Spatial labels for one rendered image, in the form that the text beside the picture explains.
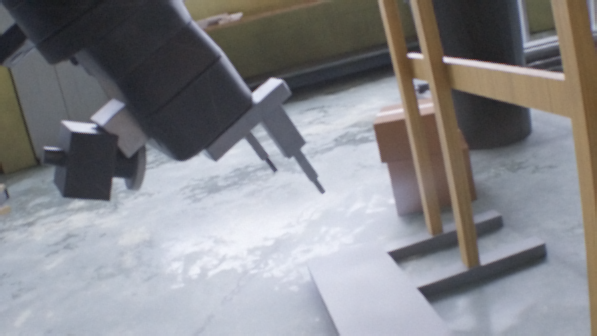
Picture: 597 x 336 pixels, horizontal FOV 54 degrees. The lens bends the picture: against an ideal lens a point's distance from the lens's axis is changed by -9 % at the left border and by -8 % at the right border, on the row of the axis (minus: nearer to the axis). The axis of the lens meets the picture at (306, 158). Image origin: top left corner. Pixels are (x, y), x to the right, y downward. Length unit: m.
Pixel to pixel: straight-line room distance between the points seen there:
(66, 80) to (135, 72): 6.39
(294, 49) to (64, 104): 2.55
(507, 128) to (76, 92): 4.67
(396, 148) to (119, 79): 2.12
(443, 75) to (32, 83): 5.50
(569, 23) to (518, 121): 2.12
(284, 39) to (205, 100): 6.76
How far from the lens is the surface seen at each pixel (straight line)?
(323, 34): 7.09
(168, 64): 0.27
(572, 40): 1.01
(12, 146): 6.98
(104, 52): 0.26
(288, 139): 0.30
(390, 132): 2.35
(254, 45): 6.99
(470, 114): 3.03
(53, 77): 6.68
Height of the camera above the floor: 0.83
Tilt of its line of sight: 13 degrees down
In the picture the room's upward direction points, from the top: 14 degrees counter-clockwise
